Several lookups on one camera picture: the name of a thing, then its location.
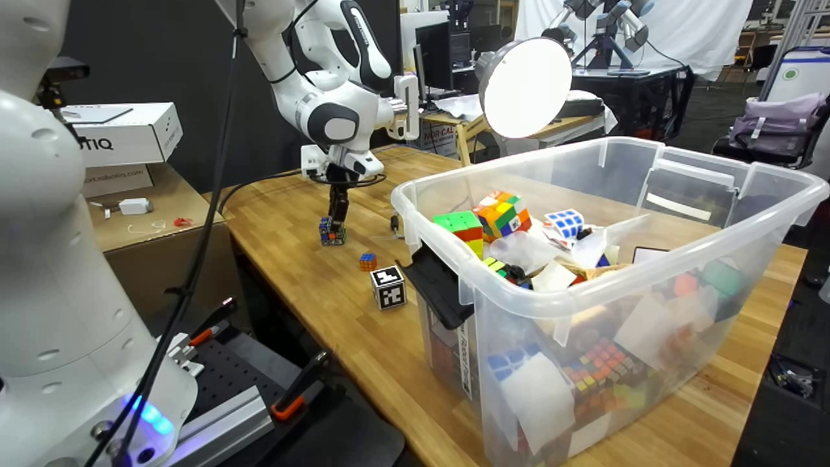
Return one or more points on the round white lamp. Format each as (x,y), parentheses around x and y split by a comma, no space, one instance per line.
(528,86)

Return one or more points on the white cloth backdrop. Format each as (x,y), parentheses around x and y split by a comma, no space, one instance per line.
(701,26)

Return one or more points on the white blue puzzle cube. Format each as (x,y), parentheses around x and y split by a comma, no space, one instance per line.
(565,221)

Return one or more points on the white orange puzzle cube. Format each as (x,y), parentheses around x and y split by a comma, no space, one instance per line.
(554,276)

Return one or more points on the black flat box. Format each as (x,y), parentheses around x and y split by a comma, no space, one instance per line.
(437,287)

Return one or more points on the brown cardboard box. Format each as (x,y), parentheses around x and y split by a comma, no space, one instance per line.
(191,259)

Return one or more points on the orange yellow green cube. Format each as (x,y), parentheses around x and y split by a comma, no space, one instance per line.
(498,210)

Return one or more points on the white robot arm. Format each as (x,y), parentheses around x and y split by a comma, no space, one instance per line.
(294,53)

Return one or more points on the black white tag cube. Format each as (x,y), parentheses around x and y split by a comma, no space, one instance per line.
(388,287)

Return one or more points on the black camera on stand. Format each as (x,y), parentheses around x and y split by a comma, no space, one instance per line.
(65,70)

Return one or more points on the white cardboard product box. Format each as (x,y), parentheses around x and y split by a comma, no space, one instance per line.
(130,131)

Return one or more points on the multicolour many-tile cube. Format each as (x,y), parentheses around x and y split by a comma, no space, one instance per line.
(604,366)

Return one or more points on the computer monitor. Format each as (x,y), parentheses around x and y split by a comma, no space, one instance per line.
(442,53)

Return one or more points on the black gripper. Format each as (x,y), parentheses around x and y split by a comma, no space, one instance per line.
(340,188)

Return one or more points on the silver aluminium rail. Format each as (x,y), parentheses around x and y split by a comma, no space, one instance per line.
(228,424)

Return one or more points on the small blue orange rubik's cube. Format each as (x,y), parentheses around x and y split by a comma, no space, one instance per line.
(368,259)

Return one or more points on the large green stickerless cube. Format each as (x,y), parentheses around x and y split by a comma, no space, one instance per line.
(456,224)

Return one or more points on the clear plastic storage bin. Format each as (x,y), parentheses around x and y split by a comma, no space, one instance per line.
(604,380)

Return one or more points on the purple backpack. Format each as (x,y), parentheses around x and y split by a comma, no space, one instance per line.
(778,125)

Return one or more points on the black lettered puzzle cube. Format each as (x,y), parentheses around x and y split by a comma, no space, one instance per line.
(333,234)

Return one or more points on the large white robot arm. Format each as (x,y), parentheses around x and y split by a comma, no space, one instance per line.
(52,301)

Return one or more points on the small white device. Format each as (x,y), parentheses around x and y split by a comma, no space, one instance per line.
(133,205)

